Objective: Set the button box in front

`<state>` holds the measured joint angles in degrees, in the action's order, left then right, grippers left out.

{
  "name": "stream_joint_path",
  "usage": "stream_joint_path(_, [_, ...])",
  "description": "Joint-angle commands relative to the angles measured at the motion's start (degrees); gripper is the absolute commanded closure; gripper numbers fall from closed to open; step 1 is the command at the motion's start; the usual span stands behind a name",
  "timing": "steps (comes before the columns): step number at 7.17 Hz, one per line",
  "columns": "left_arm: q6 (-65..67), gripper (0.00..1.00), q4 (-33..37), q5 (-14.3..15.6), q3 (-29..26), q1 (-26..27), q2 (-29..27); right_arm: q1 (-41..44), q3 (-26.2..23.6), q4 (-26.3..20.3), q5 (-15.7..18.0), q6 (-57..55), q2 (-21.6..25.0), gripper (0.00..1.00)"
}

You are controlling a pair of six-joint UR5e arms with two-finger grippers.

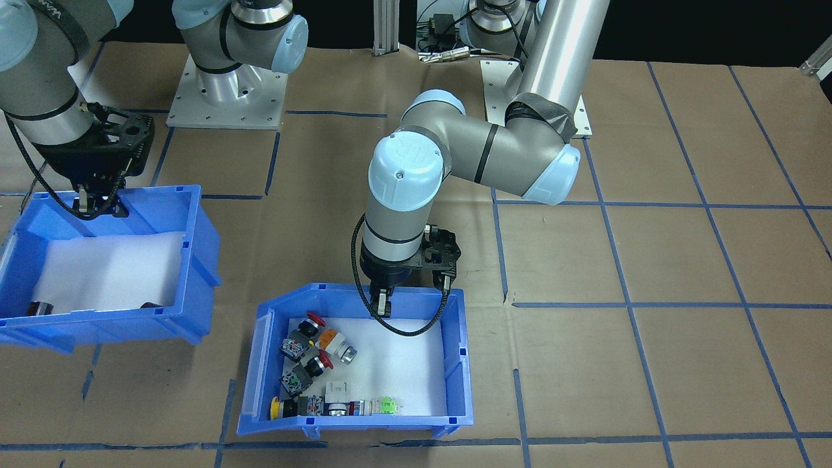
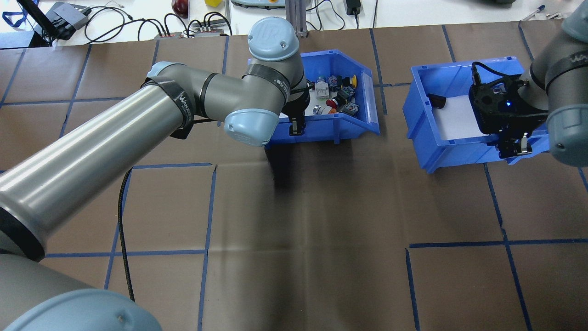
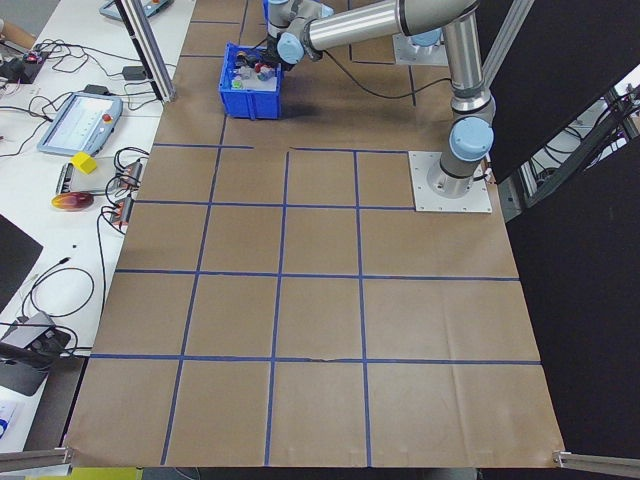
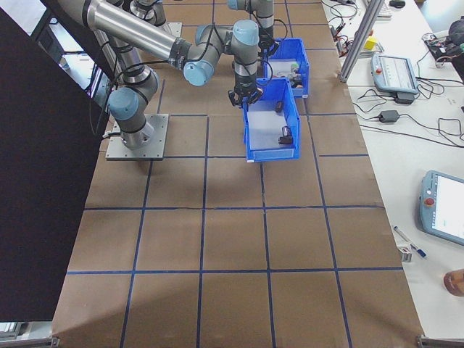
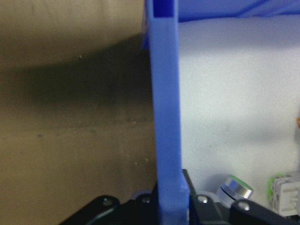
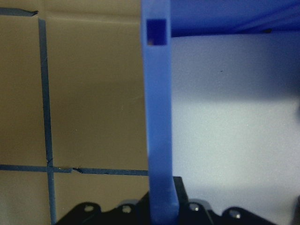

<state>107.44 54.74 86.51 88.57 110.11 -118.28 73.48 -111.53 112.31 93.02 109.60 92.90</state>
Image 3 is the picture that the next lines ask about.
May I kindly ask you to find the aluminium rail end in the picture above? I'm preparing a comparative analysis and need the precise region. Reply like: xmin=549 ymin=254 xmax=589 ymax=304
xmin=0 ymin=446 xmax=76 ymax=476
xmin=552 ymin=449 xmax=640 ymax=479

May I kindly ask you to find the black frame cover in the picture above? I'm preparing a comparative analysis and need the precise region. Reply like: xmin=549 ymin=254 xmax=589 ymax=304
xmin=474 ymin=0 xmax=640 ymax=459

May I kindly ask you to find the aluminium profile post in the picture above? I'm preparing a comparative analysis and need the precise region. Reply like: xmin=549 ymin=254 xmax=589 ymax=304
xmin=478 ymin=0 xmax=537 ymax=96
xmin=113 ymin=0 xmax=179 ymax=105

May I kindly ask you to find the red yellow mango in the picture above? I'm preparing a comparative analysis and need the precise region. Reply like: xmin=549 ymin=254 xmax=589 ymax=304
xmin=51 ymin=191 xmax=95 ymax=213

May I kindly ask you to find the blue plastic button bin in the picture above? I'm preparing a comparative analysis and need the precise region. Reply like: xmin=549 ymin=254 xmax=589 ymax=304
xmin=218 ymin=41 xmax=285 ymax=121

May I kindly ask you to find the grey docking hub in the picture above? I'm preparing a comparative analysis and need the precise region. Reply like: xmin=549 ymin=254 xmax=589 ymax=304
xmin=0 ymin=310 xmax=71 ymax=359

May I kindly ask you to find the small grey metal device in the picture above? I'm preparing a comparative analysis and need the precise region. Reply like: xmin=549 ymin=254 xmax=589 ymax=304
xmin=54 ymin=162 xmax=77 ymax=196

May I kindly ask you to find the orange black cable adapter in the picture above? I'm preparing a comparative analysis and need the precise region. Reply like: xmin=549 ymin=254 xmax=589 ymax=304
xmin=107 ymin=196 xmax=135 ymax=226

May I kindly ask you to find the white blue box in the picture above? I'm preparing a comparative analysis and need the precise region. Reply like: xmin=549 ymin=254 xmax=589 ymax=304
xmin=0 ymin=397 xmax=24 ymax=441

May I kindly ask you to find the circuit board with wires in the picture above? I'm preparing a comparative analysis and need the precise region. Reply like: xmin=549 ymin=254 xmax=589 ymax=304
xmin=0 ymin=49 xmax=51 ymax=85

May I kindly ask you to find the yellow cube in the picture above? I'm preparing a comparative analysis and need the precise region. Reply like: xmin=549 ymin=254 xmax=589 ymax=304
xmin=69 ymin=152 xmax=98 ymax=175

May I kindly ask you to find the white square base plate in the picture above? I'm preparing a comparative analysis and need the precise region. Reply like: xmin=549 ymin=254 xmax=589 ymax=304
xmin=407 ymin=149 xmax=494 ymax=215
xmin=391 ymin=32 xmax=451 ymax=67

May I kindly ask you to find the light blue teach pendant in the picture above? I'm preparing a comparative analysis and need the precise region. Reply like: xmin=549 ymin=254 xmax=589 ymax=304
xmin=36 ymin=91 xmax=125 ymax=157
xmin=98 ymin=0 xmax=176 ymax=22

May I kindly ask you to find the grey usb hub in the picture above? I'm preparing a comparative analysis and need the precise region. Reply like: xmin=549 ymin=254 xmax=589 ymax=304
xmin=117 ymin=158 xmax=147 ymax=187

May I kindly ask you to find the yellow green strip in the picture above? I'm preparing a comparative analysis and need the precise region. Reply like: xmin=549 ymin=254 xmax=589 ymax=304
xmin=69 ymin=467 xmax=139 ymax=480

